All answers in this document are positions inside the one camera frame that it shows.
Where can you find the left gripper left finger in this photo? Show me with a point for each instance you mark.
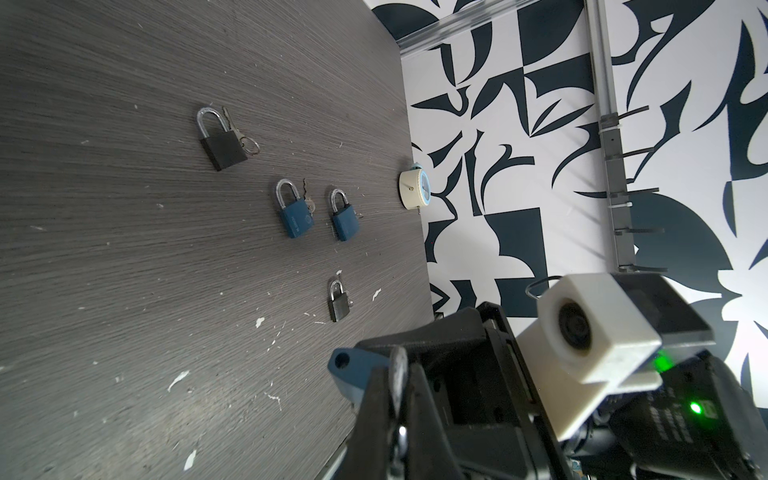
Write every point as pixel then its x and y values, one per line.
pixel 368 452

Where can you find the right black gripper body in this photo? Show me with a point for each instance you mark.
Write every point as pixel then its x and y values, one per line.
pixel 493 419

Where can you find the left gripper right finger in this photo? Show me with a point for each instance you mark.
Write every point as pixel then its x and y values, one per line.
pixel 429 454

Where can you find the blue padlock with key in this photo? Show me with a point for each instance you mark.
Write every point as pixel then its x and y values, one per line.
pixel 351 370

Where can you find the small black padlock back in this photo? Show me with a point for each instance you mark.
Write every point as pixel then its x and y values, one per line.
pixel 338 300

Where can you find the black padlock with key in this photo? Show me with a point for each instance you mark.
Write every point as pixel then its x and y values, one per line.
pixel 228 147

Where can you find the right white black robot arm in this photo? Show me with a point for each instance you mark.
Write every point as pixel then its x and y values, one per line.
pixel 699 424

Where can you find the small blue alarm clock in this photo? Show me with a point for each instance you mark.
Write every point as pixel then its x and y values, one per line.
pixel 414 188

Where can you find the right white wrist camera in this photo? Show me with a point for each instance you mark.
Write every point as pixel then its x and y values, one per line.
pixel 604 334

